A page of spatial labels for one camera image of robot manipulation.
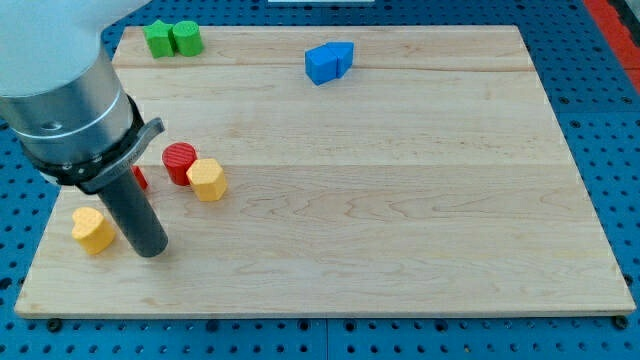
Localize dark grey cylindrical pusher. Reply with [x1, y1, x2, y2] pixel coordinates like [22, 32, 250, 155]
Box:
[98, 170, 168, 258]

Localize small red block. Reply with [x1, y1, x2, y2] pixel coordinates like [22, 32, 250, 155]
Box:
[131, 165, 148, 191]

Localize light wooden board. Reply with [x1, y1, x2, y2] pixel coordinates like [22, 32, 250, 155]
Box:
[15, 25, 636, 319]

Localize blue pentagon block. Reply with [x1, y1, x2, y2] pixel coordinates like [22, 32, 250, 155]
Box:
[325, 42, 354, 78]

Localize green star block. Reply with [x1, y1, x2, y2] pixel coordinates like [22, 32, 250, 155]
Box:
[142, 20, 176, 58]

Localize red cylinder block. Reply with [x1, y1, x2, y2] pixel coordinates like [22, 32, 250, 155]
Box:
[161, 142, 197, 186]

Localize yellow hexagon block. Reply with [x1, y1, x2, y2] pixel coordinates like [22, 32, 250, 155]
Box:
[187, 158, 227, 202]

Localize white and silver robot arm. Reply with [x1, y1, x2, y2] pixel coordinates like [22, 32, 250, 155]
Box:
[1, 0, 168, 257]

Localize black clamp mount ring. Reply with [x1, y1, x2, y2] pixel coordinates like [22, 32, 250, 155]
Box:
[20, 95, 165, 194]

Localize green cylinder block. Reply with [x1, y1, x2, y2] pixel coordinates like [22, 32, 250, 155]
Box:
[172, 20, 204, 57]

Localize blue cube block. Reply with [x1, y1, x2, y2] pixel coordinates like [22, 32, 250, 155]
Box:
[305, 45, 338, 85]

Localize yellow heart block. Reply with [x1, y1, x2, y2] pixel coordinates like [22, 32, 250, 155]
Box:
[71, 207, 116, 255]

